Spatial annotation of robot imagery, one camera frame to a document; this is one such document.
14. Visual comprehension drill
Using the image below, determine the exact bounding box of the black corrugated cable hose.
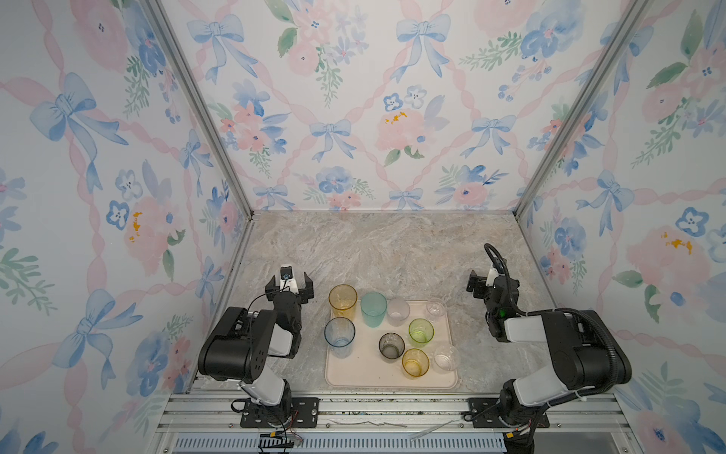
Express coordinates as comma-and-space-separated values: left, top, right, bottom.
483, 242, 633, 398

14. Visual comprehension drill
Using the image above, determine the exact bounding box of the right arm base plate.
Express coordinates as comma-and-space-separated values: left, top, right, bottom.
461, 397, 537, 429

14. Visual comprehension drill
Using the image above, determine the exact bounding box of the small smoky grey glass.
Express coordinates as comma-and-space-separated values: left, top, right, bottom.
378, 332, 406, 361

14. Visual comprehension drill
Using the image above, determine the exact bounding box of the aluminium frame rail front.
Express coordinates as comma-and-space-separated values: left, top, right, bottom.
147, 391, 644, 453

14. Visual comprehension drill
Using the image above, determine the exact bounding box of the tall blue plastic glass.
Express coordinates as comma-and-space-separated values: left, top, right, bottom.
323, 317, 357, 359

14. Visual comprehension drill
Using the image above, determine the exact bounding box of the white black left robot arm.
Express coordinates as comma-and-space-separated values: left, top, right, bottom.
198, 266, 315, 428

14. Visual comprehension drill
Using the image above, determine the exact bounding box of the frosted clear glass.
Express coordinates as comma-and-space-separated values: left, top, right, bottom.
387, 298, 410, 327

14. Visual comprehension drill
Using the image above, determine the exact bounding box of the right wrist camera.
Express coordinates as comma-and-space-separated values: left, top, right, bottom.
485, 265, 503, 287

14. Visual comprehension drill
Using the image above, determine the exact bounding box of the small green glass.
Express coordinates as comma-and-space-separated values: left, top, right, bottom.
408, 318, 436, 348

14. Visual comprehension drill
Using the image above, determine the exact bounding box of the clear faceted small glass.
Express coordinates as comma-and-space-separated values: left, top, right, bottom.
425, 298, 447, 321

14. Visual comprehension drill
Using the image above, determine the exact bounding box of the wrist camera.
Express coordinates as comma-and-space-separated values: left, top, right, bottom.
485, 265, 503, 287
279, 265, 299, 294

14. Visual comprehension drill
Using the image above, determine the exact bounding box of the teal textured plastic glass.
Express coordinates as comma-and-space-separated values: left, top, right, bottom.
360, 291, 388, 328

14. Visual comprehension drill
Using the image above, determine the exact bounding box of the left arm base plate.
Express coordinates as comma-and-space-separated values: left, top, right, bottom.
232, 397, 321, 429

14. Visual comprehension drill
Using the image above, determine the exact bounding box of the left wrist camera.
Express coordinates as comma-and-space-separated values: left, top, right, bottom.
279, 265, 299, 294

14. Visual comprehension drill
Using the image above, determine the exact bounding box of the small amber glass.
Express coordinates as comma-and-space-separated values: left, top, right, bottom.
402, 348, 430, 378

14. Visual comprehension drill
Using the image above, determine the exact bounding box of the tall yellow plastic glass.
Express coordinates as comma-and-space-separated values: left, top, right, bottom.
328, 284, 358, 321

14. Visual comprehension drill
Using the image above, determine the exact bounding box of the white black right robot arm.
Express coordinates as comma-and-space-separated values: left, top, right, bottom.
463, 268, 633, 429

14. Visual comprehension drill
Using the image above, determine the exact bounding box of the beige rectangular tray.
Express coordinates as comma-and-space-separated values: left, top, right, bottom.
325, 314, 459, 390

